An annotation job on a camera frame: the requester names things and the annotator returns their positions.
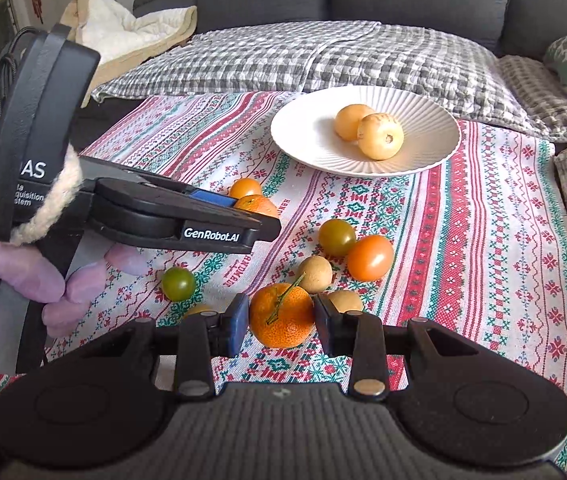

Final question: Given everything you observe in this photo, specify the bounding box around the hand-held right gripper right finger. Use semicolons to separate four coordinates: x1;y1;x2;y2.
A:
313;294;479;402

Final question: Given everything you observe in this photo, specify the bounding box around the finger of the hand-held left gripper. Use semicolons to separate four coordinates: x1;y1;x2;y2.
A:
94;177;282;255
80;156;237;207

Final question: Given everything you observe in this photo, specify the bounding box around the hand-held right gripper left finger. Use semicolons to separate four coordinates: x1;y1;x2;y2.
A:
83;294;250;402

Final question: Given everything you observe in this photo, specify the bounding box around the tan longan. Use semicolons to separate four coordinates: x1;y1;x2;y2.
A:
297;255;333;294
327;290;364;314

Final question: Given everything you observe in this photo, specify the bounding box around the tangerine with stem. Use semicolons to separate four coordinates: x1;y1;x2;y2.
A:
248;272;317;349

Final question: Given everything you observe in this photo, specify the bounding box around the small stemless tangerine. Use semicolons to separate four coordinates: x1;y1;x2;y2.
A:
236;195;280;221

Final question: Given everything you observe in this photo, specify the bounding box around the green tomato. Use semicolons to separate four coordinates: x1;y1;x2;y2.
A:
162;267;197;302

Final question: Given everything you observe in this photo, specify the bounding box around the oval orange tomato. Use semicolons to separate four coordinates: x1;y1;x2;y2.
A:
347;235;395;282

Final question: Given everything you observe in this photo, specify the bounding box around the white ribbed plate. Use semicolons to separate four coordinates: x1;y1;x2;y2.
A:
270;86;461;177

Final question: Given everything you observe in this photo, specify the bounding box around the person's left hand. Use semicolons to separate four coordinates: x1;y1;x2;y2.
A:
0;222;151;348

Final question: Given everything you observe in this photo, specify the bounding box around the green-orange tomato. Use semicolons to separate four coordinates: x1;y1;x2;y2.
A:
318;218;357;257

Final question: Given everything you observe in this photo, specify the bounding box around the cream fleece blanket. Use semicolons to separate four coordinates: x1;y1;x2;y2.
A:
59;0;198;96

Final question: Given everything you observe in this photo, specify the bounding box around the grey checkered quilt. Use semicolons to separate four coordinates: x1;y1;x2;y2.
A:
90;21;529;126

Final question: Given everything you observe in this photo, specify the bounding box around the round yellow fruit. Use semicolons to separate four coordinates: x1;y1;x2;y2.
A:
357;113;405;161
335;104;377;142

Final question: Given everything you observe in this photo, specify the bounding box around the red green patterned tablecloth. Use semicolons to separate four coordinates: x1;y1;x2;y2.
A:
0;91;567;443

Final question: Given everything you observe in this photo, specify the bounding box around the black cable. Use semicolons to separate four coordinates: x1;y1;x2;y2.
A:
0;27;31;126

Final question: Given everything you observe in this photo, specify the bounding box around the beige fleece strap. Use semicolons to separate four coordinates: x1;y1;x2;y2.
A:
10;149;85;246

